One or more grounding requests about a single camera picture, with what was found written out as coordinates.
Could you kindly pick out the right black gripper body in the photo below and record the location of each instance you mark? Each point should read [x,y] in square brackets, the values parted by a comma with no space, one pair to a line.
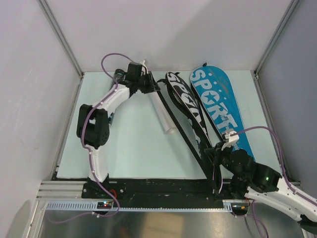
[221,156]

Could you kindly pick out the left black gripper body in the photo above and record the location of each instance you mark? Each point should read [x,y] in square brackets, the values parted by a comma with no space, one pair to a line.
[146,85]

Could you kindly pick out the black racket bag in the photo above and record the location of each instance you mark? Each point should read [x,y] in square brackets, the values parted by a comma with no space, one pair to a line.
[183,98]

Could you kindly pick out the white shuttlecock tube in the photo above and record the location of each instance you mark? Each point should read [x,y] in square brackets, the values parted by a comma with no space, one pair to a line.
[166,121]

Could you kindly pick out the blue racket bag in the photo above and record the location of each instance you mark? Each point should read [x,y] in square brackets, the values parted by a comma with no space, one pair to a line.
[212,86]

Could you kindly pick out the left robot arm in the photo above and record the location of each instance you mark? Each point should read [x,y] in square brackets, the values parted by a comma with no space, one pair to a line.
[93,127]

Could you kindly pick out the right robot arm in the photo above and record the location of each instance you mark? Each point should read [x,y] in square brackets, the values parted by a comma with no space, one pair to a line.
[261,183]

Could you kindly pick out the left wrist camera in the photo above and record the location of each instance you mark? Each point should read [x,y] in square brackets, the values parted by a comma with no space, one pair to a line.
[144,67]

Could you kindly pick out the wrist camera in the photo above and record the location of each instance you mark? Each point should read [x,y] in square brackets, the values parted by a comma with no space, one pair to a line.
[230,138]
[144,67]

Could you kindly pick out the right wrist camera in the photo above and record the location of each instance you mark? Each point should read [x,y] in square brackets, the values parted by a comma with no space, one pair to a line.
[230,138]

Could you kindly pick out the white cable duct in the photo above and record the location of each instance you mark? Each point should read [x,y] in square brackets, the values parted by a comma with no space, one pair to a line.
[100,206]

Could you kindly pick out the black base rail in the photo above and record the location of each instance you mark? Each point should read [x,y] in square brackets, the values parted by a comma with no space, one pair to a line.
[172,193]

